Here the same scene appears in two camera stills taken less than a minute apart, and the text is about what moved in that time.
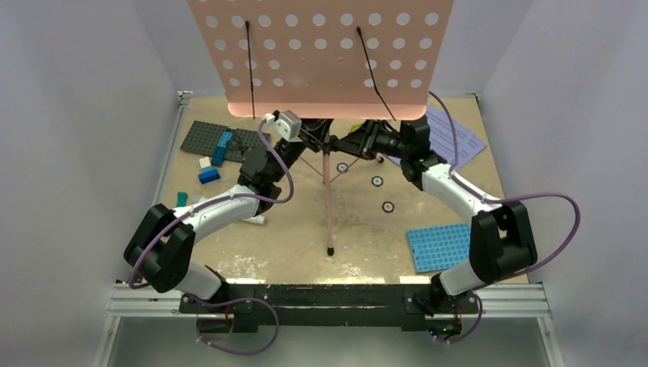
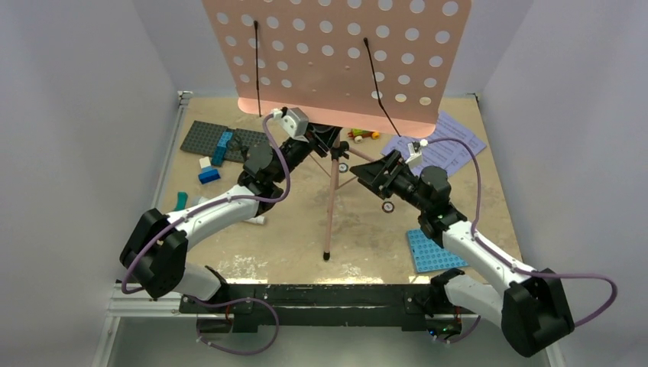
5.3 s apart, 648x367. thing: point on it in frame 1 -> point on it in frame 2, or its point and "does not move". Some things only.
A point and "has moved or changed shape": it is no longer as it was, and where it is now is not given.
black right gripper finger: (351, 143) -> (372, 174)
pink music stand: (326, 60) has moved or changed shape
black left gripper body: (293, 151) does not move
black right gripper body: (377, 141) -> (398, 183)
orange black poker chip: (388, 206) does not move
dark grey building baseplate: (202, 139) does not move
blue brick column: (220, 151) does not move
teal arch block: (182, 198) does not move
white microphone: (257, 219) does not move
